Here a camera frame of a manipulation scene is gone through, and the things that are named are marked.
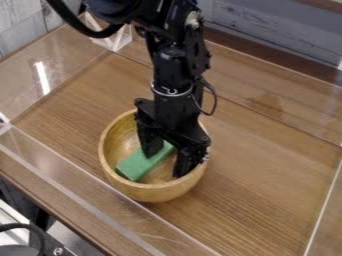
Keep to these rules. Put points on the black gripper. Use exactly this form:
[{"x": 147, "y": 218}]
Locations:
[{"x": 169, "y": 117}]

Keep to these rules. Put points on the green rectangular block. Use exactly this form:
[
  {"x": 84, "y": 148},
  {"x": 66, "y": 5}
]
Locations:
[{"x": 136, "y": 165}]

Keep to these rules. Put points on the brown wooden bowl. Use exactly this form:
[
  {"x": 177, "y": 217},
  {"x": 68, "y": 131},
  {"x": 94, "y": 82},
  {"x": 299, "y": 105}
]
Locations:
[{"x": 159, "y": 186}]

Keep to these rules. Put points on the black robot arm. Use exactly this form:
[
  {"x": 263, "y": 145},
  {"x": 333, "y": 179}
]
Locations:
[{"x": 171, "y": 26}]

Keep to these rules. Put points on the clear acrylic tray wall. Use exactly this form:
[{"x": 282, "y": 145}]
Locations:
[{"x": 269, "y": 197}]

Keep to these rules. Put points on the clear acrylic corner bracket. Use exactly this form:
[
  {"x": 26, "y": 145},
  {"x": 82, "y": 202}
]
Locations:
[{"x": 116, "y": 41}]

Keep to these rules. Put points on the black metal bracket with screw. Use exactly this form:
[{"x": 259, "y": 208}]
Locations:
[{"x": 55, "y": 248}]

